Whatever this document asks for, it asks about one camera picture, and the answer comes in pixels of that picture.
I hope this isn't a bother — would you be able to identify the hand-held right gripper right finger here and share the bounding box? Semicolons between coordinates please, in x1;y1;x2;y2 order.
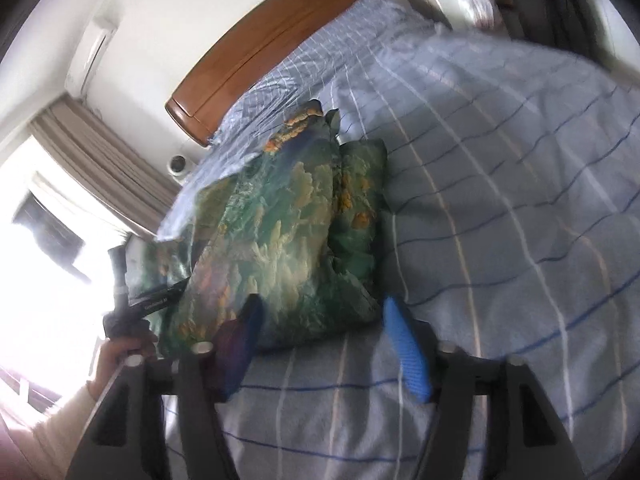
382;296;587;480

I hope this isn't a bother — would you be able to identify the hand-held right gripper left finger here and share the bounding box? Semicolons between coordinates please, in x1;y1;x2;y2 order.
65;294;266;480

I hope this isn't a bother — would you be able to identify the green printed padded jacket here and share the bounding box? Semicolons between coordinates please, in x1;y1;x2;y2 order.
125;100;388;356

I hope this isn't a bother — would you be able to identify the person's left forearm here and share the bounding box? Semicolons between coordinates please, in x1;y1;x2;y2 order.
27;382;108;480

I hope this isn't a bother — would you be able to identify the person's left hand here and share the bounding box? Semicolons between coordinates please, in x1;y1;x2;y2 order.
89;332;161;401

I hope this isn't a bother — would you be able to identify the window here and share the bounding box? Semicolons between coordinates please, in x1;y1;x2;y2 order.
0;135;131;411

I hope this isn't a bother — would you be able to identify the beige curtain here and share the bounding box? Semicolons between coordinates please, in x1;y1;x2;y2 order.
27;95;181;241

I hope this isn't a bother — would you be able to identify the bed with blue checked duvet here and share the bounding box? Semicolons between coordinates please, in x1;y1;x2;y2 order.
155;0;640;480

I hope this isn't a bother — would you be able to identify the white air conditioner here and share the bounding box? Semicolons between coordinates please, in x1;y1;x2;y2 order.
65;12;121;96

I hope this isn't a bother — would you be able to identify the wooden bed headboard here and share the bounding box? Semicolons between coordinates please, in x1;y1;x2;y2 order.
165;0;386;148

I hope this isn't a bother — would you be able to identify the black and blue backpack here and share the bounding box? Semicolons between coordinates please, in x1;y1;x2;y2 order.
495;0;601;51

